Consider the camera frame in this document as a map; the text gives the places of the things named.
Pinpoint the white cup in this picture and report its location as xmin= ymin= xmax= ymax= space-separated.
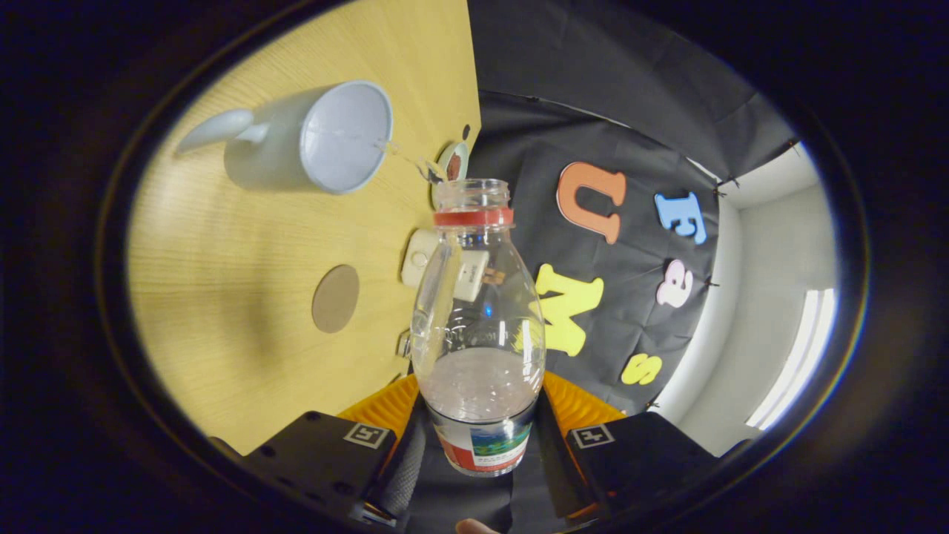
xmin=176 ymin=80 xmax=394 ymax=195

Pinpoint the white toaster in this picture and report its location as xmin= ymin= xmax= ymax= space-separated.
xmin=400 ymin=228 xmax=490 ymax=303

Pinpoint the wooden table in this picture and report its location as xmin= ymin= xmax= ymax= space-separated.
xmin=128 ymin=0 xmax=483 ymax=455

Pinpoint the large ceiling light panel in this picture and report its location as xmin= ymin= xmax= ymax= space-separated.
xmin=745 ymin=289 xmax=837 ymax=431

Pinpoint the round brown coaster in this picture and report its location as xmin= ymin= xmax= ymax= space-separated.
xmin=311 ymin=265 xmax=360 ymax=334

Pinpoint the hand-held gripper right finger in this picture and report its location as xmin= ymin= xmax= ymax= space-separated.
xmin=534 ymin=371 xmax=750 ymax=524

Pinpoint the clear juice bottle red label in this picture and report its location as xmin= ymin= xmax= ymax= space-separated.
xmin=410 ymin=178 xmax=547 ymax=477

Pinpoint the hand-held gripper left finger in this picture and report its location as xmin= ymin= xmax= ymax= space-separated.
xmin=237 ymin=373 xmax=429 ymax=529

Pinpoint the pale green plate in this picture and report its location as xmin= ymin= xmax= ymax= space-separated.
xmin=431 ymin=141 xmax=470 ymax=208

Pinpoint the black backdrop cloth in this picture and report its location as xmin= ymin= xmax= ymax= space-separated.
xmin=404 ymin=0 xmax=805 ymax=531

